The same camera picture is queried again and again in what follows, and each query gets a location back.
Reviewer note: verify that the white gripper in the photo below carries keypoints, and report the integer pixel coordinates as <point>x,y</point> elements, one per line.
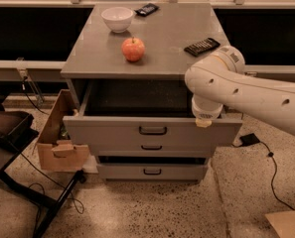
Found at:
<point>205,114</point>

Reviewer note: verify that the grey top drawer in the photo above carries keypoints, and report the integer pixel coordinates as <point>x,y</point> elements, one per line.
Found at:
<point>125,113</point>

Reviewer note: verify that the grey drawer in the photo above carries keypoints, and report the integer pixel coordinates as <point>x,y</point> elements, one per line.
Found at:
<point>153,151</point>
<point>125,113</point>
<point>149,172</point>

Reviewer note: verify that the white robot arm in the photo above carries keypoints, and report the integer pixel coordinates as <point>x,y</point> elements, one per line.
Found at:
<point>218,80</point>

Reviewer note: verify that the grey drawer cabinet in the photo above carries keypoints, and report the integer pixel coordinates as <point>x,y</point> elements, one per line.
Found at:
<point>97,55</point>

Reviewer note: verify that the grey middle drawer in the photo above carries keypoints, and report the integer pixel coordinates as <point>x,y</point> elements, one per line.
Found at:
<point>153,151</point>

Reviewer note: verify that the grey bottom drawer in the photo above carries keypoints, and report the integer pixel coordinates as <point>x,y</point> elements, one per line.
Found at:
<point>149,172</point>

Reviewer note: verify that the black power adapter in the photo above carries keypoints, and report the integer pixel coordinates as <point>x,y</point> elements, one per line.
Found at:
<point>249,139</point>

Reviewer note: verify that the black remote control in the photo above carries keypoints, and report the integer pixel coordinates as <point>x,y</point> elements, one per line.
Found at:
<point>202,46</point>

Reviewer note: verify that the red apple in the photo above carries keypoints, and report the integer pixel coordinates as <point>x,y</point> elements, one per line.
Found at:
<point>133,49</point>

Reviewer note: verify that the black snack packet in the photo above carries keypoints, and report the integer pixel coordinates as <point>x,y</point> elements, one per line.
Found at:
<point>147,10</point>

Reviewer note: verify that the cardboard piece on floor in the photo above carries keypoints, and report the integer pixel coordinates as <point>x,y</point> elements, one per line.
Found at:
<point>283,223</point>

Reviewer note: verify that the white ceramic bowl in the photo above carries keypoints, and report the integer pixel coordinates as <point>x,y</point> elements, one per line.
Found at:
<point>117,19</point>

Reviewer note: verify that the green bottle in box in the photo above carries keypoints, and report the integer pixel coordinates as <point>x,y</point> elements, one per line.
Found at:
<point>64,134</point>

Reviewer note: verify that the brown cardboard box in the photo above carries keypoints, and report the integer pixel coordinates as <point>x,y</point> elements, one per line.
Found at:
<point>56,153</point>

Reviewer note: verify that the black folding table stand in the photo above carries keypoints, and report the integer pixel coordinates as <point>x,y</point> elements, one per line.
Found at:
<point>47,206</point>

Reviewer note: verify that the metal window rail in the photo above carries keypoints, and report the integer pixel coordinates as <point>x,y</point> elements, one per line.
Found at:
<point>50,71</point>

